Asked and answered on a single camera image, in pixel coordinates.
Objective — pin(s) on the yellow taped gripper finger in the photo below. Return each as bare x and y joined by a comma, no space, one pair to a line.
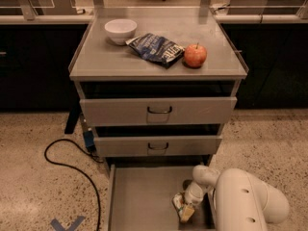
186,212

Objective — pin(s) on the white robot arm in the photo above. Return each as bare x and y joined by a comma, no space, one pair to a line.
242,201

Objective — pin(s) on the grey bottom drawer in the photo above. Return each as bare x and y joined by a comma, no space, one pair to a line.
140,199

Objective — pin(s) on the grey drawer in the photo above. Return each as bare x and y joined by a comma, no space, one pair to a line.
137,146
133,111
140,199

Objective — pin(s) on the grey middle drawer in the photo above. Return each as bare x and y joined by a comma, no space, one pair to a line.
137,146

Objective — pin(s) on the grey drawer cabinet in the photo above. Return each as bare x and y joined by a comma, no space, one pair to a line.
156,86

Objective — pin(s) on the grey top drawer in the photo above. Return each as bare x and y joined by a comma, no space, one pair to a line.
133,111

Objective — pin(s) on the blue power box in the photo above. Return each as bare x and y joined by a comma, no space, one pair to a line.
89,141

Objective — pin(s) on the red apple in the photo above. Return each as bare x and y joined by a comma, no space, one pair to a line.
195,55

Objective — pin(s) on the blue chip bag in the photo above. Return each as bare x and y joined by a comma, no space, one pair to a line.
156,49

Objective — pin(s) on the white ceramic bowl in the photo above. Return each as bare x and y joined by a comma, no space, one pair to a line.
120,30

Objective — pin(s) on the black middle drawer handle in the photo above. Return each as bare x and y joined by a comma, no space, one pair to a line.
153,146

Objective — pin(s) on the black drawer handle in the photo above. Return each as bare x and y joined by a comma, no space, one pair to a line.
153,146
156,111

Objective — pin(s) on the black top drawer handle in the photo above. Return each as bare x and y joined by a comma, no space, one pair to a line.
156,111

